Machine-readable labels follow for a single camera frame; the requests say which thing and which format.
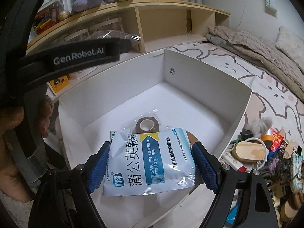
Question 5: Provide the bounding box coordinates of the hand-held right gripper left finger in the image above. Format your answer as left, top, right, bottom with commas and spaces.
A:
28, 141, 111, 228

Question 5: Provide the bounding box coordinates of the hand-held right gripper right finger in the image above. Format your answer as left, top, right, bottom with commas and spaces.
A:
192, 141, 278, 228

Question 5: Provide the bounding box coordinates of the white blue sachet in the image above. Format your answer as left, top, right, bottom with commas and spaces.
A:
102, 128, 196, 196

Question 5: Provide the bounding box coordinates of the brown tape roll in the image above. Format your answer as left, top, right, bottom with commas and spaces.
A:
135, 116, 161, 133

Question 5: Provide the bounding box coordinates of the white cardboard shoe box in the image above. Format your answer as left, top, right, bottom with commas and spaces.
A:
58, 49, 253, 226

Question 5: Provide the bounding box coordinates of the person's left forearm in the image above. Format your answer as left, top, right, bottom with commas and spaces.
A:
0, 135, 31, 193

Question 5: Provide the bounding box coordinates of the clear box of colourful items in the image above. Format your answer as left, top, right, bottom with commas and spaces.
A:
33, 0, 63, 35

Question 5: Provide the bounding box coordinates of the person's left hand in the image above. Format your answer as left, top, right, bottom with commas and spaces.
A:
0, 97, 54, 139

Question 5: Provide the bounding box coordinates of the yellow printed card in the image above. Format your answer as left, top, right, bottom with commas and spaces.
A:
49, 75, 72, 94

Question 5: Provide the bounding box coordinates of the small round wooden jar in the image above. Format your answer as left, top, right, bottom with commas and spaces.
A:
58, 10, 71, 21

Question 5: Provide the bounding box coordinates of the oval wooden block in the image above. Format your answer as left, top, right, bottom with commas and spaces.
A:
234, 141, 266, 163

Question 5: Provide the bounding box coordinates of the purple plush toy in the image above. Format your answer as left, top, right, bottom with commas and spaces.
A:
71, 0, 112, 15

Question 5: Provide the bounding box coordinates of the white fluffy cotton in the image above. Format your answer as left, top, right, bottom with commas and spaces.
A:
247, 117, 273, 136

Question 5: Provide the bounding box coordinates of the dark knitted cloth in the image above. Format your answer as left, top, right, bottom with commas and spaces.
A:
266, 157, 292, 178

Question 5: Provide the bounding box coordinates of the red snack packet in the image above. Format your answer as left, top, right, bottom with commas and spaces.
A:
269, 128, 285, 151

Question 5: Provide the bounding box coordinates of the floral fabric pouch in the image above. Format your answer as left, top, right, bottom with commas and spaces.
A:
291, 152, 304, 193

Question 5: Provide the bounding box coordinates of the wooden shelf unit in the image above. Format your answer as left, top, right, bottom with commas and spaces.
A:
26, 0, 231, 57

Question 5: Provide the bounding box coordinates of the beige duvet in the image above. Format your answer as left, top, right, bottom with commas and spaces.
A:
205, 25, 304, 95

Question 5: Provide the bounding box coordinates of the grey fluffy pillow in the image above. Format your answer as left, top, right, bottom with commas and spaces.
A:
275, 26, 304, 60

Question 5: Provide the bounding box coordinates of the white hanging cable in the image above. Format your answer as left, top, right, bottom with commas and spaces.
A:
234, 0, 250, 29

